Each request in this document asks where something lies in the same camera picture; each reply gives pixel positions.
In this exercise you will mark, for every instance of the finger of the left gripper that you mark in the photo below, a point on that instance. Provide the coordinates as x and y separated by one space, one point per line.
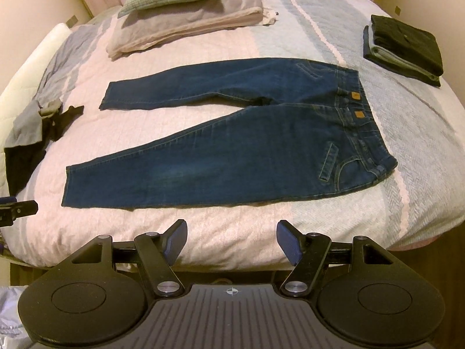
11 209

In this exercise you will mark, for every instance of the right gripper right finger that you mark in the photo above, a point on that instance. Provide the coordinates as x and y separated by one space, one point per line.
306 253

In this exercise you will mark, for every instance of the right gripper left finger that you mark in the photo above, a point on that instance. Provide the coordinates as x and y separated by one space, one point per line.
157 254

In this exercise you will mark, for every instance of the dark blue denim jeans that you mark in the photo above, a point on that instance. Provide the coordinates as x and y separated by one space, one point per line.
304 130

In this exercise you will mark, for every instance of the black garment on bed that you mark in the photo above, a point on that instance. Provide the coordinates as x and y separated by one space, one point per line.
21 161

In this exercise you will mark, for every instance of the grey garment on bed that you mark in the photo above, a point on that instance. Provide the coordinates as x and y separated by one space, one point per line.
27 127

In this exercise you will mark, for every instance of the cream quilted headboard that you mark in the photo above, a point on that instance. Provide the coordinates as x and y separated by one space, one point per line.
25 82

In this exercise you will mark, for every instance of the pink grey bedspread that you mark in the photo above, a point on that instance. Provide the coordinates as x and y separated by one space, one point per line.
422 128

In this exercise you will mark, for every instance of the folded black grey clothes stack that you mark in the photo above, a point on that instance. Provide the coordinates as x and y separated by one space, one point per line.
403 49

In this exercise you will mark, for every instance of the folded beige blanket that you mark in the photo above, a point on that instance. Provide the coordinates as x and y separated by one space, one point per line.
144 29

